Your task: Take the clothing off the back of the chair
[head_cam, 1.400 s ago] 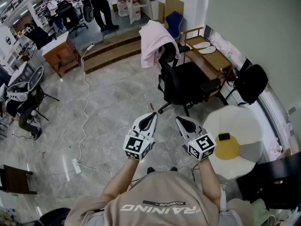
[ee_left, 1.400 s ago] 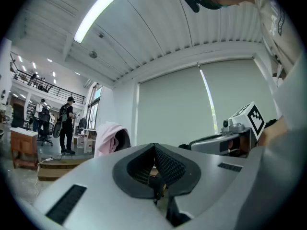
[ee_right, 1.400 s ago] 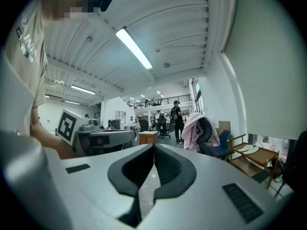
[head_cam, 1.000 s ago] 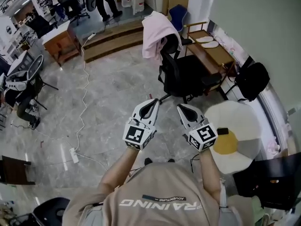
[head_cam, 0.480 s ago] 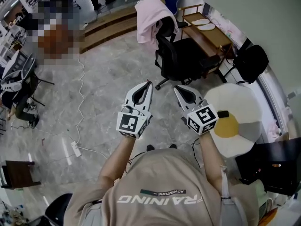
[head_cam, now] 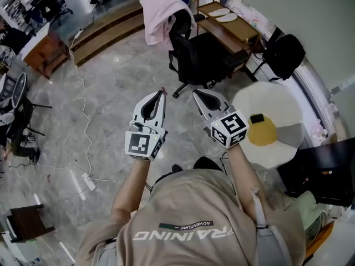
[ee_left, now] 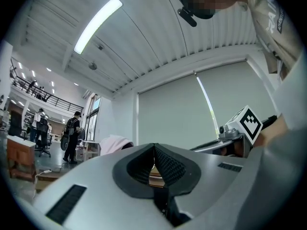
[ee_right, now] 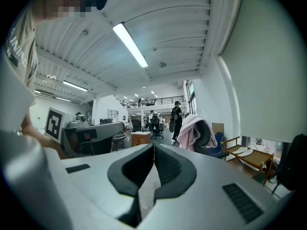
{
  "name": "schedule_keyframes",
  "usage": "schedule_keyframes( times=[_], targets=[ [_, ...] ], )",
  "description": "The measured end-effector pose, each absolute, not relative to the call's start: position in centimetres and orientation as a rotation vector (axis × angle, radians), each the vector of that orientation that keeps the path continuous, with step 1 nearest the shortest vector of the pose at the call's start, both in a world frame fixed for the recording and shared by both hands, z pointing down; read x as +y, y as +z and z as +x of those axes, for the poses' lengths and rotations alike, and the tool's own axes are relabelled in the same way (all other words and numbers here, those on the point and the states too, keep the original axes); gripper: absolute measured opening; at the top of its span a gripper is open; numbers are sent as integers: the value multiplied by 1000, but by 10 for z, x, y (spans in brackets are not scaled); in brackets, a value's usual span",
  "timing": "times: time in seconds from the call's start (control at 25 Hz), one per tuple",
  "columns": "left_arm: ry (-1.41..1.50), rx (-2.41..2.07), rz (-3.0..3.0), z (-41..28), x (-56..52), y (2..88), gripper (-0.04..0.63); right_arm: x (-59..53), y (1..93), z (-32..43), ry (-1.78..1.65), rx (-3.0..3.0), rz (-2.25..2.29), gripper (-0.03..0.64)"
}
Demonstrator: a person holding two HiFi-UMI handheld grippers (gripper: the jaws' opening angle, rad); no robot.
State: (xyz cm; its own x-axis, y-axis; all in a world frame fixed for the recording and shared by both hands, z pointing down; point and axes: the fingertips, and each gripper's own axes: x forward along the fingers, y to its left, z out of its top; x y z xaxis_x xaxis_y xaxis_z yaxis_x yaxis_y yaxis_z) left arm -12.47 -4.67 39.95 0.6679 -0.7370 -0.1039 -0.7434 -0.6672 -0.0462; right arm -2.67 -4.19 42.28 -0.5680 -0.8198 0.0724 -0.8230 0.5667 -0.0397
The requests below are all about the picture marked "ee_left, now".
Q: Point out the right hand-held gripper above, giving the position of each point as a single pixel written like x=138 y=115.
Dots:
x=250 y=124

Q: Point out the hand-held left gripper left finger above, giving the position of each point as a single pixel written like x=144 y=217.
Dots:
x=134 y=174

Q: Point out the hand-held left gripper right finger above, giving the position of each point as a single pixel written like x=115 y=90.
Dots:
x=175 y=169

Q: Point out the pink clothing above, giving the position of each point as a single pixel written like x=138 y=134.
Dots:
x=112 y=144

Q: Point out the person's right forearm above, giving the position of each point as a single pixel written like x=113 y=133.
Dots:
x=275 y=128

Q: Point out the black office chair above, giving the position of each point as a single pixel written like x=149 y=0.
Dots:
x=15 y=123
x=43 y=135

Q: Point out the person's right hand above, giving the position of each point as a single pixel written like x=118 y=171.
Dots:
x=236 y=149

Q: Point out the grey roller blind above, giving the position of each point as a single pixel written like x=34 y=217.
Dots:
x=175 y=114
x=237 y=90

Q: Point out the white table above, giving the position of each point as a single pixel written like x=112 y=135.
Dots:
x=91 y=147

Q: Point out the glass door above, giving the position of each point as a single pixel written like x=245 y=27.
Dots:
x=92 y=121

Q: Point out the white power strip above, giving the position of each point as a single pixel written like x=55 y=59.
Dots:
x=45 y=171

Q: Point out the person's beige printed shirt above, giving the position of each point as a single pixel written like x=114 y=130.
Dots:
x=275 y=32

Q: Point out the black mezzanine railing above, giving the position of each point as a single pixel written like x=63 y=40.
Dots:
x=48 y=97

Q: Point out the wooden cabinet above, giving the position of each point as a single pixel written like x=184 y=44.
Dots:
x=20 y=154

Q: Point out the round ceiling fixture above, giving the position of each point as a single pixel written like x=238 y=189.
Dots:
x=92 y=65

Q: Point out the person's head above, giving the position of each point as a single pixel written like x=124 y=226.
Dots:
x=204 y=1

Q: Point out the long ceiling light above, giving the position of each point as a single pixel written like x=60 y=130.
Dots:
x=97 y=26

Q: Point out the black head-worn camera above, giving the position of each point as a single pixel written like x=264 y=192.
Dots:
x=188 y=17

